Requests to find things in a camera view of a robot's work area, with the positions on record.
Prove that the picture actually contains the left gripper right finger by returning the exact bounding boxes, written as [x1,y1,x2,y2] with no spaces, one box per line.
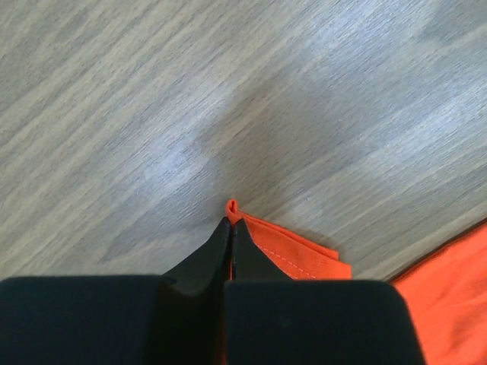
[224,220,425,364]

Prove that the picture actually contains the orange t-shirt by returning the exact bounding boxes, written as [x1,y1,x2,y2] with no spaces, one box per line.
[225,200,486,364]

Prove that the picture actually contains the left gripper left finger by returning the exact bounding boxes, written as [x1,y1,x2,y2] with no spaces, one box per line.
[1,219,231,364]

